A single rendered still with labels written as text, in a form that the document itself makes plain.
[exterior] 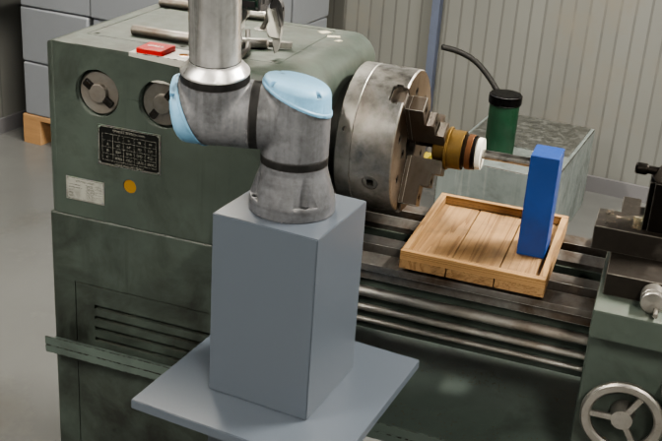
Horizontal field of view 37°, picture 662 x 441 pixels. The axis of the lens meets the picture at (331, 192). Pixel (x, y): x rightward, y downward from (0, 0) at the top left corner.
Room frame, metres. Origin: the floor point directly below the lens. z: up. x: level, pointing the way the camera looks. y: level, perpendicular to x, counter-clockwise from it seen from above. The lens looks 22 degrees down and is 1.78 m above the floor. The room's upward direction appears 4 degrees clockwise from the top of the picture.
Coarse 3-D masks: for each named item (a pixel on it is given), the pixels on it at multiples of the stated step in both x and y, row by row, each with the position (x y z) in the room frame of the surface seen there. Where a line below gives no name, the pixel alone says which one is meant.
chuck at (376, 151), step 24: (384, 72) 2.05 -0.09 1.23; (408, 72) 2.05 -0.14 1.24; (384, 96) 1.97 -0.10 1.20; (360, 120) 1.95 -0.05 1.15; (384, 120) 1.94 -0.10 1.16; (360, 144) 1.93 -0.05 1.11; (384, 144) 1.92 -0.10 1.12; (360, 168) 1.93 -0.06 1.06; (384, 168) 1.91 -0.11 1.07; (360, 192) 1.95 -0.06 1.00; (384, 192) 1.93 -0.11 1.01
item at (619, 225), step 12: (600, 216) 1.85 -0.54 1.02; (612, 216) 1.86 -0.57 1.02; (624, 216) 1.86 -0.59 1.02; (636, 216) 1.87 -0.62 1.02; (600, 228) 1.80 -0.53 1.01; (612, 228) 1.80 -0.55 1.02; (624, 228) 1.80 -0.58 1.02; (636, 228) 1.80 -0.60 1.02; (600, 240) 1.80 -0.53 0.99; (612, 240) 1.79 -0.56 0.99; (624, 240) 1.79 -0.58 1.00; (636, 240) 1.78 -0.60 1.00; (648, 240) 1.77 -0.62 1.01; (660, 240) 1.77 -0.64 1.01; (624, 252) 1.79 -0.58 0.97; (636, 252) 1.78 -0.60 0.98; (648, 252) 1.77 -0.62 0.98; (660, 252) 1.76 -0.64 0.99
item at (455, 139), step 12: (456, 132) 2.02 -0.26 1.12; (432, 144) 2.02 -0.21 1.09; (444, 144) 1.99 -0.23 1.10; (456, 144) 1.99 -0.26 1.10; (468, 144) 1.99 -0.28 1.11; (432, 156) 2.01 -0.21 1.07; (444, 156) 1.99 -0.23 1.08; (456, 156) 1.98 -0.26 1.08; (468, 156) 1.98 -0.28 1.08; (444, 168) 2.01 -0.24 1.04; (456, 168) 2.00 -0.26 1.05; (468, 168) 1.99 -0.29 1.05
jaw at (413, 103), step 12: (396, 96) 1.98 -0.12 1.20; (408, 96) 2.00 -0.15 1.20; (420, 96) 1.99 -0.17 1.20; (408, 108) 1.97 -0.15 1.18; (420, 108) 1.96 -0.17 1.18; (408, 120) 1.99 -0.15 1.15; (420, 120) 1.98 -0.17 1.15; (432, 120) 1.99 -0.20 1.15; (408, 132) 2.01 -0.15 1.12; (420, 132) 2.00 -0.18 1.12; (432, 132) 1.99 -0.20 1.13; (444, 132) 2.00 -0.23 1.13
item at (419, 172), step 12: (408, 156) 2.03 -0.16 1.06; (408, 168) 2.02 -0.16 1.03; (420, 168) 2.01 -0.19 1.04; (432, 168) 2.00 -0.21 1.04; (408, 180) 2.00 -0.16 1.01; (420, 180) 2.00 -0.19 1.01; (432, 180) 2.02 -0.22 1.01; (408, 192) 1.99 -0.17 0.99; (420, 192) 2.01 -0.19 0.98; (408, 204) 1.98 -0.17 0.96
